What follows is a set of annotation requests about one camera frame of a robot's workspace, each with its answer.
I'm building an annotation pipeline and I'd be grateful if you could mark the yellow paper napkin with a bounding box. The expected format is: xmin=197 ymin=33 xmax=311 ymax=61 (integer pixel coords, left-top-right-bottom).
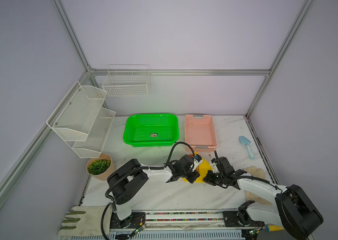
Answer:
xmin=180 ymin=155 xmax=212 ymax=183

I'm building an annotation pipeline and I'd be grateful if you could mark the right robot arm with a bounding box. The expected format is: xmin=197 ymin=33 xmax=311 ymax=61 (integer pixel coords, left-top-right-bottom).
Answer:
xmin=203 ymin=156 xmax=324 ymax=240

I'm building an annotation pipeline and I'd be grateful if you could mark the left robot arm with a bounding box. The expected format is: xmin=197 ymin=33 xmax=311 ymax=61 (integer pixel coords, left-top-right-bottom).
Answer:
xmin=105 ymin=154 xmax=203 ymax=222

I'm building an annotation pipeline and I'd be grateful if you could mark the beige work glove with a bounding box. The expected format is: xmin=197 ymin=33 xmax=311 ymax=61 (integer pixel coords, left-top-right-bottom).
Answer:
xmin=244 ymin=166 xmax=273 ymax=206

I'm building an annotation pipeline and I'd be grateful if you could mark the pink plastic basket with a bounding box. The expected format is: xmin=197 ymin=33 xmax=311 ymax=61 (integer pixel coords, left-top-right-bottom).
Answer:
xmin=184 ymin=115 xmax=218 ymax=153

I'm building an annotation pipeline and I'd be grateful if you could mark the light blue garden trowel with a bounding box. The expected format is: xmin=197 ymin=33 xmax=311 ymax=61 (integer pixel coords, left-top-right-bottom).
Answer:
xmin=239 ymin=136 xmax=255 ymax=160

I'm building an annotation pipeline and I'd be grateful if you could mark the green plastic basket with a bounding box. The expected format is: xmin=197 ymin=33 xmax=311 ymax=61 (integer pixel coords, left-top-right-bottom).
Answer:
xmin=123 ymin=114 xmax=179 ymax=148

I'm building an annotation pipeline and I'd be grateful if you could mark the blue yellow hand rake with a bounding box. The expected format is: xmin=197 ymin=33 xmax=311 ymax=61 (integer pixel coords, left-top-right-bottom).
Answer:
xmin=266 ymin=225 xmax=284 ymax=232

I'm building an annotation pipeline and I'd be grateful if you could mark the potted green succulent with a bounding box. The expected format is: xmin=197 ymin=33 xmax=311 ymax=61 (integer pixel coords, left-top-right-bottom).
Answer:
xmin=86 ymin=154 xmax=116 ymax=181

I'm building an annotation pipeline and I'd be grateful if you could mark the white mesh two-tier shelf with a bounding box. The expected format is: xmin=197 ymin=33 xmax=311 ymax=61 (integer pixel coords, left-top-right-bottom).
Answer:
xmin=46 ymin=82 xmax=116 ymax=159

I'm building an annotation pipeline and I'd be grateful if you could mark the green-striped white glove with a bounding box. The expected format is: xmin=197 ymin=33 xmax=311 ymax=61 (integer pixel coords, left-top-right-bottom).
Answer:
xmin=58 ymin=206 xmax=112 ymax=237

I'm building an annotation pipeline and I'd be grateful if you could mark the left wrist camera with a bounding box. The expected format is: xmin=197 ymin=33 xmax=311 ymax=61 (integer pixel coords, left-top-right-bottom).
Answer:
xmin=192 ymin=154 xmax=203 ymax=172

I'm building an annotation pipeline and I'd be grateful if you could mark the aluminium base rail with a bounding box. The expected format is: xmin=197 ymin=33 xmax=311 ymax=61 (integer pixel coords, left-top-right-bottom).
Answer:
xmin=57 ymin=208 xmax=315 ymax=240

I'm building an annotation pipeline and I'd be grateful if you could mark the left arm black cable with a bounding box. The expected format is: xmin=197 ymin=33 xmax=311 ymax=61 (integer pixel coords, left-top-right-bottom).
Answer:
xmin=100 ymin=141 xmax=196 ymax=240

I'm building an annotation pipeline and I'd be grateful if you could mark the white wire basket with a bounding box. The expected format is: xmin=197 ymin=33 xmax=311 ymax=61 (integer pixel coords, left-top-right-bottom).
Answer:
xmin=102 ymin=65 xmax=151 ymax=97

